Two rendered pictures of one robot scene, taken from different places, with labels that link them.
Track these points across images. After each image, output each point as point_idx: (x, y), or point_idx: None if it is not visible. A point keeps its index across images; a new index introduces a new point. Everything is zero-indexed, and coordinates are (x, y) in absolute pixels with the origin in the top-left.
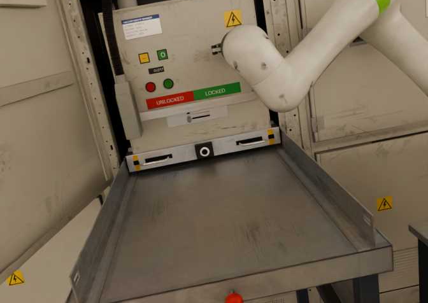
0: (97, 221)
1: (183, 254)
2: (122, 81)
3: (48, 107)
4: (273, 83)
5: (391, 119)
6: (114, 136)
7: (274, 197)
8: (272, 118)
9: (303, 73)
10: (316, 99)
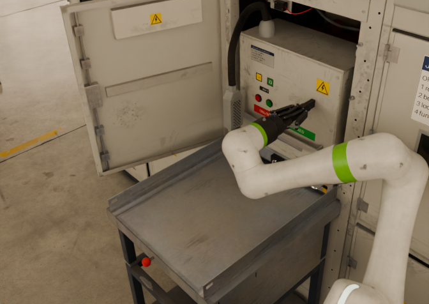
0: (154, 175)
1: (163, 223)
2: (230, 91)
3: (183, 85)
4: (237, 178)
5: (428, 251)
6: None
7: (241, 233)
8: None
9: (258, 185)
10: (366, 188)
